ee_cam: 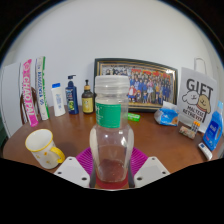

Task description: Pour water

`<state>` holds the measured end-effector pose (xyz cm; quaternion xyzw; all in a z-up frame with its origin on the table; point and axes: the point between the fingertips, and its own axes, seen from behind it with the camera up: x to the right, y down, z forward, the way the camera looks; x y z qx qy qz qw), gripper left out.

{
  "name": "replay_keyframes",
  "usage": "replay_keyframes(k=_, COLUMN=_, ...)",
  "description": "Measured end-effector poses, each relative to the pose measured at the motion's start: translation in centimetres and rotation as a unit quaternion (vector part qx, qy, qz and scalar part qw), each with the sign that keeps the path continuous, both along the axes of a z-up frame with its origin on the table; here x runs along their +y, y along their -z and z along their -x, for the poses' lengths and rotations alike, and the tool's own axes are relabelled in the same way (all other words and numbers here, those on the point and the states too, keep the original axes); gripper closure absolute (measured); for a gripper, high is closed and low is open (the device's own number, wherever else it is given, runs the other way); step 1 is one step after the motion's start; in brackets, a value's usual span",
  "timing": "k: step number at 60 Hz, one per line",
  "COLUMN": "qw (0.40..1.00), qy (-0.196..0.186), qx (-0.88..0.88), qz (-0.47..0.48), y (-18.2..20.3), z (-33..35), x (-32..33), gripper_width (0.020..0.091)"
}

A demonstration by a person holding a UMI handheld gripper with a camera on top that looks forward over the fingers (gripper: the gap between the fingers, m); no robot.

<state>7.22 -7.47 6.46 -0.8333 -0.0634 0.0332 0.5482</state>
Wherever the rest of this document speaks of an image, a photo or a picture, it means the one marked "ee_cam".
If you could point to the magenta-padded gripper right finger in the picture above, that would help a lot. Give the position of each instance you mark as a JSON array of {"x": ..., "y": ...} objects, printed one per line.
[{"x": 151, "y": 170}]

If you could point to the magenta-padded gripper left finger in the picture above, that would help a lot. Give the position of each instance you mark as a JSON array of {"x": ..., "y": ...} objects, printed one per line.
[{"x": 71, "y": 171}]

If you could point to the clear green-labelled plastic bottle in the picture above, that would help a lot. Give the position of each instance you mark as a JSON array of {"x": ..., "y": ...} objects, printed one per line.
[{"x": 111, "y": 146}]

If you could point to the white yellow-rimmed mug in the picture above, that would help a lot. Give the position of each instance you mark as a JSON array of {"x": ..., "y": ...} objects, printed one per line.
[{"x": 41, "y": 150}]

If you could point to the small clear snack pack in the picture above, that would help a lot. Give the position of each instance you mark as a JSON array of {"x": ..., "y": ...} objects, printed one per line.
[{"x": 186, "y": 132}]

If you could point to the small green box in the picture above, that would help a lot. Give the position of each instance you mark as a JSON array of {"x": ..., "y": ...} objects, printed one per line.
[{"x": 134, "y": 117}]

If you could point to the blue tissue pack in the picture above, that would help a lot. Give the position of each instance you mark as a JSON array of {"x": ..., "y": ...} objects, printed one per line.
[{"x": 166, "y": 116}]

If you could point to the white remote control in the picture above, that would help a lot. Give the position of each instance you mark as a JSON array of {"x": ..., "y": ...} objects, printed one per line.
[{"x": 205, "y": 151}]

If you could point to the pack of batteries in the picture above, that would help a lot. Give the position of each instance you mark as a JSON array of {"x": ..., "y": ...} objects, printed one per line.
[{"x": 195, "y": 126}]

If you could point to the white blue-capped lotion bottle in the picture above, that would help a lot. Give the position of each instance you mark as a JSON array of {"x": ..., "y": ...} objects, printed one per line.
[{"x": 58, "y": 101}]

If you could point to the dark yellow-labelled pump bottle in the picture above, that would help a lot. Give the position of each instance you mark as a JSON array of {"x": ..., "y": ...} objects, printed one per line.
[{"x": 87, "y": 101}]

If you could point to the dark blue pump bottle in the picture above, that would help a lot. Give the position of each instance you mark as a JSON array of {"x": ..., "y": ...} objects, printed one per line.
[{"x": 72, "y": 98}]

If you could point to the blue detergent bottle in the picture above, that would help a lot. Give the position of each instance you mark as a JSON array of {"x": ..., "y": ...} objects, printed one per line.
[{"x": 214, "y": 131}]

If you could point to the white printed paper bag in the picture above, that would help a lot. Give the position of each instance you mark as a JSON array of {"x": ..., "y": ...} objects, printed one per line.
[{"x": 196, "y": 96}]

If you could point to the tall white green tube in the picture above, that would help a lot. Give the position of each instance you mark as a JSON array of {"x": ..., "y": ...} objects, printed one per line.
[{"x": 42, "y": 90}]

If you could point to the framed group photo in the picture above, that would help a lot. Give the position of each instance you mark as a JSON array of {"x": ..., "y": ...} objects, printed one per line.
[{"x": 151, "y": 83}]

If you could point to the white refrigerator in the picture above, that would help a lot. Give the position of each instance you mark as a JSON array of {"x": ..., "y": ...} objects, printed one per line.
[{"x": 10, "y": 100}]

